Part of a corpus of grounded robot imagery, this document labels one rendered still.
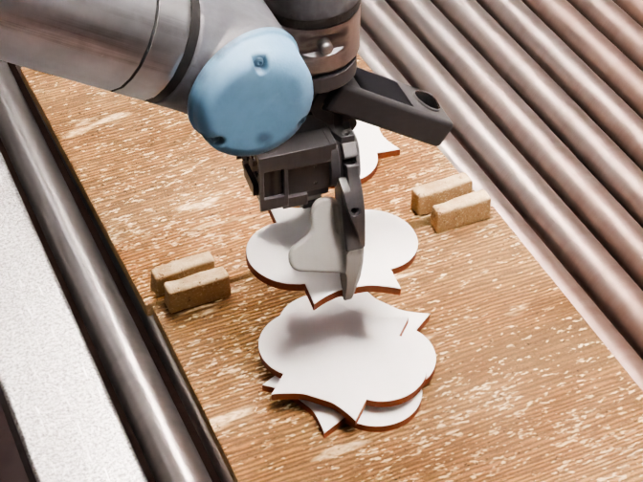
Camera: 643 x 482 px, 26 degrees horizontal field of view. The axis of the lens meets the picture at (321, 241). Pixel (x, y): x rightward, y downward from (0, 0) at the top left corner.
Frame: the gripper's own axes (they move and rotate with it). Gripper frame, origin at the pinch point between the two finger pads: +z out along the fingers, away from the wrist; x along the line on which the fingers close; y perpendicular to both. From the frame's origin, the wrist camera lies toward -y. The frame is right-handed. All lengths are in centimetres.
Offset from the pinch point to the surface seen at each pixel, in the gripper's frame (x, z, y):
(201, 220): -18.2, 10.3, 7.2
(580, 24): -40, 12, -44
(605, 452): 19.8, 10.3, -16.7
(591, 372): 11.5, 10.3, -19.6
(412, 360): 7.5, 7.8, -4.6
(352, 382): 8.2, 7.8, 1.0
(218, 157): -27.1, 10.2, 3.1
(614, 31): -38, 12, -48
